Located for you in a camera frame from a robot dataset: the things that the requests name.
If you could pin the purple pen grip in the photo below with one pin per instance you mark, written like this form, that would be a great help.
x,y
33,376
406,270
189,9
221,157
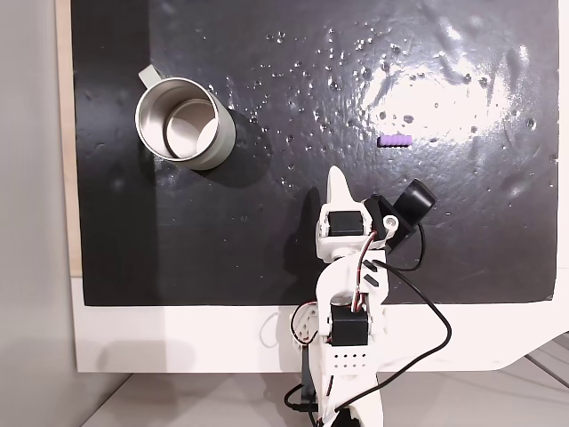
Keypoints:
x,y
394,140

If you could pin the black table mat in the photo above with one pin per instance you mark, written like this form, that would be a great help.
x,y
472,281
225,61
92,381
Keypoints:
x,y
266,111

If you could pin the black table clamp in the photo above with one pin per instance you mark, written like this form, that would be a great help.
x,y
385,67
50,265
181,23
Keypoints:
x,y
307,378

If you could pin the pale green steel mug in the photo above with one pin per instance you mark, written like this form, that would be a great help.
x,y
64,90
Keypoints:
x,y
186,122

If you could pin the black oval camera box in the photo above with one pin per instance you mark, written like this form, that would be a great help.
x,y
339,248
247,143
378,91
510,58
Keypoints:
x,y
415,200

